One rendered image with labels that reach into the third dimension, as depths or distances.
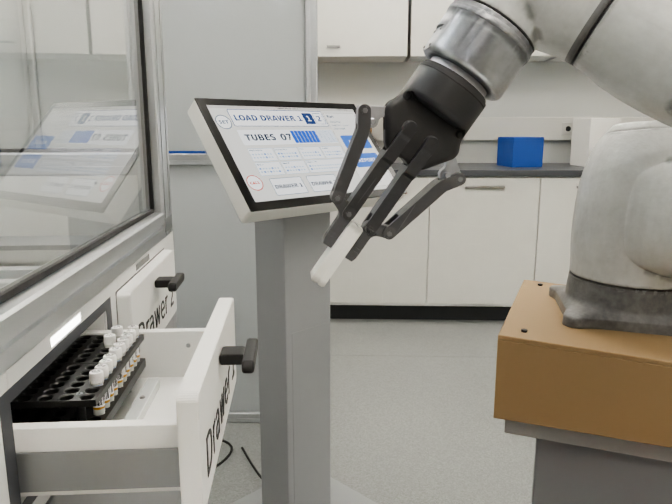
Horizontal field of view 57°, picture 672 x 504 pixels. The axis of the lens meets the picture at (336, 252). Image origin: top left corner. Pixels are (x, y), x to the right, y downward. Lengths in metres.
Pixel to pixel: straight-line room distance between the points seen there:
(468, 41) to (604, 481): 0.64
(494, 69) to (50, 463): 0.50
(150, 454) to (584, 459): 0.62
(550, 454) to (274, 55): 1.69
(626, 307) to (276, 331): 0.94
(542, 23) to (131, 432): 0.49
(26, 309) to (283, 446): 1.21
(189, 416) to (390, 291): 3.17
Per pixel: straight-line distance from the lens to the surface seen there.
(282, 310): 1.57
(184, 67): 2.34
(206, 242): 2.35
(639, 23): 0.59
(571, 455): 0.97
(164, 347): 0.78
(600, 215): 0.90
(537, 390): 0.84
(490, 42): 0.59
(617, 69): 0.60
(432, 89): 0.59
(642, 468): 0.97
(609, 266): 0.90
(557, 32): 0.61
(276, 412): 1.70
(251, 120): 1.50
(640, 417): 0.85
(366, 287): 3.64
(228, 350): 0.65
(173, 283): 0.93
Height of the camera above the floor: 1.13
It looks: 11 degrees down
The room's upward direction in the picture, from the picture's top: straight up
